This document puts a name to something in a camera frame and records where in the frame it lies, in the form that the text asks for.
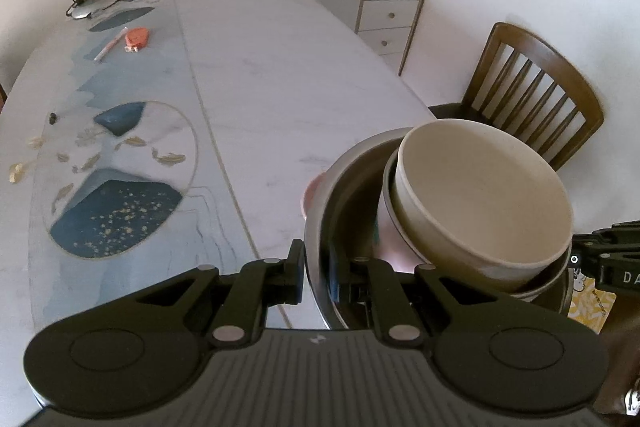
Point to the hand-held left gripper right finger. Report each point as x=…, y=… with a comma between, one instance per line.
x=357, y=278

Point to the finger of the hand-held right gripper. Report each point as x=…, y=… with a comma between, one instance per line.
x=622, y=228
x=605, y=243

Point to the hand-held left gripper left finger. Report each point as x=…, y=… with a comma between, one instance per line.
x=296, y=277

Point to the pink bowl with steel lining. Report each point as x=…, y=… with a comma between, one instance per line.
x=387, y=237

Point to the pink bear-shaped plate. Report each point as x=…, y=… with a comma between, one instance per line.
x=311, y=197

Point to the stainless steel bowl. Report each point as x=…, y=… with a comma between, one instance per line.
x=350, y=187

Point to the cream bowl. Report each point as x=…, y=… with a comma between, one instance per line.
x=475, y=192

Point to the yellow patterned bag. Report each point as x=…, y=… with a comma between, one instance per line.
x=592, y=304

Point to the wooden chair with dark seat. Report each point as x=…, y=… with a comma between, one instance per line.
x=540, y=102

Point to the orange tape measure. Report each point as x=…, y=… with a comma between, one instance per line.
x=136, y=39

